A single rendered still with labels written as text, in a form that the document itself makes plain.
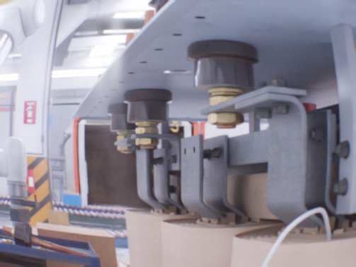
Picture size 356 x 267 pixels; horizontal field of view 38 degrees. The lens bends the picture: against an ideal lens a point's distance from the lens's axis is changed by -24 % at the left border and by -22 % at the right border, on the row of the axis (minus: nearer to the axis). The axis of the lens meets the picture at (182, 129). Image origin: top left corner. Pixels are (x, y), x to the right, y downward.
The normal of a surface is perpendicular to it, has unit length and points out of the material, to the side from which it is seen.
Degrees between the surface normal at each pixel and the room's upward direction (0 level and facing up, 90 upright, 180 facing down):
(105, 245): 90
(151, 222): 90
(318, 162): 90
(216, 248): 90
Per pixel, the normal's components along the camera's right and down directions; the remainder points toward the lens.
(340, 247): -0.46, -0.07
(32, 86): 0.26, -0.07
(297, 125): -0.97, -0.02
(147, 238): -0.77, -0.05
